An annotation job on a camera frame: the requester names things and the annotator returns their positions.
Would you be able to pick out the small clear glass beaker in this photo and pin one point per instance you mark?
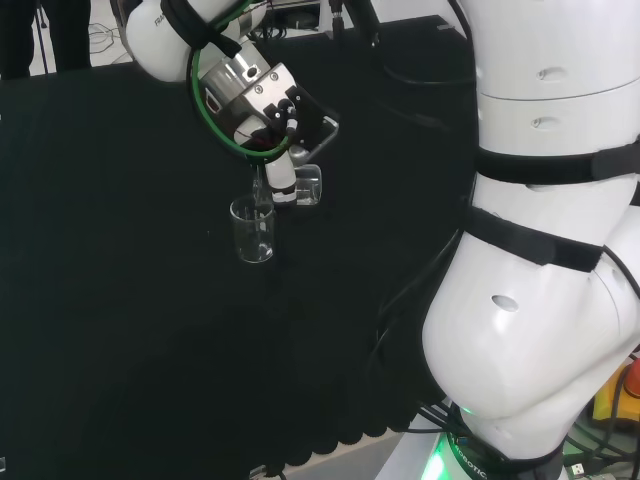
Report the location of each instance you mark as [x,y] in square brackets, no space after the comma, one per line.
[309,187]

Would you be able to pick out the tall clear glass beaker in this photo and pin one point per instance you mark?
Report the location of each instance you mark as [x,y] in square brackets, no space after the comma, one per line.
[250,253]

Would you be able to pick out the black bench cloth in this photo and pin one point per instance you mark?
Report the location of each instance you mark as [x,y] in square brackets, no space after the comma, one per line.
[125,300]

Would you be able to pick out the person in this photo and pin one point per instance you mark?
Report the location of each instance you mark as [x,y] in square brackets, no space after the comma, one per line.
[70,35]

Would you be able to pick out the yellow stop button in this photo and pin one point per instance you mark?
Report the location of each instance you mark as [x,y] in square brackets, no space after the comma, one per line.
[607,400]

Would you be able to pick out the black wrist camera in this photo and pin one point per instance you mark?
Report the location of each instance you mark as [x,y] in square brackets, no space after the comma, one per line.
[312,120]

